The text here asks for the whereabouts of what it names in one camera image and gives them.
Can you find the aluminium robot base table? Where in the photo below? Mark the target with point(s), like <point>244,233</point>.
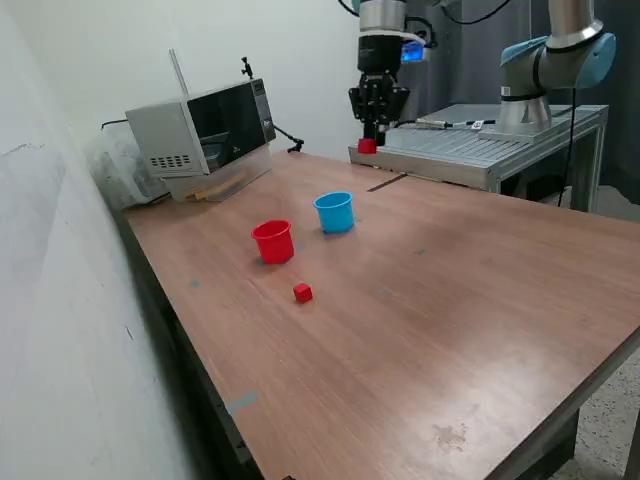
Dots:
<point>450,145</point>

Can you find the red plastic cup bin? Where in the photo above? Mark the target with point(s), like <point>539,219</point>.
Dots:
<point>272,245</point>

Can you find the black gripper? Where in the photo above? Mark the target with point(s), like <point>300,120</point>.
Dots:
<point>379,57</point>

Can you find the silver blue UR5e robot arm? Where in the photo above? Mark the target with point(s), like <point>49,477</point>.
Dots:
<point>565,65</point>

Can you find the silver microwave oven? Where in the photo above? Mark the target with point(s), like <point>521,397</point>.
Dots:
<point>170,135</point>

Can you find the large grey tape strip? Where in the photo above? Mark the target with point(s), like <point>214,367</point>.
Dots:
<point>242,401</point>

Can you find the long wooden stick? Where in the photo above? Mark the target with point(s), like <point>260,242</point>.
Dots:
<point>225,185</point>

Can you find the clear acrylic stand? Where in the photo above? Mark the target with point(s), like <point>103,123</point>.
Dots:
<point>250,167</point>

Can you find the short wooden stick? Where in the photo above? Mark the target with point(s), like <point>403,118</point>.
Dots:
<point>195,194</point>

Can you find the white thin rod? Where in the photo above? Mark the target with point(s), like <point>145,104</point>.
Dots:
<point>179,72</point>

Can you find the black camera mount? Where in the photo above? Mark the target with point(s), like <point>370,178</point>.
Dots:
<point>245,67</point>

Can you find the blue plastic cup bin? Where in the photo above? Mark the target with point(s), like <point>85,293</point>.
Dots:
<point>334,215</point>

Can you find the red wooden cube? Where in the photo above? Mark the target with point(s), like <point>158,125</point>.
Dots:
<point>302,293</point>
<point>367,146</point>

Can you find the blue lit wrist camera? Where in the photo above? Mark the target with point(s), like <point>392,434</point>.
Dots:
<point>414,51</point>

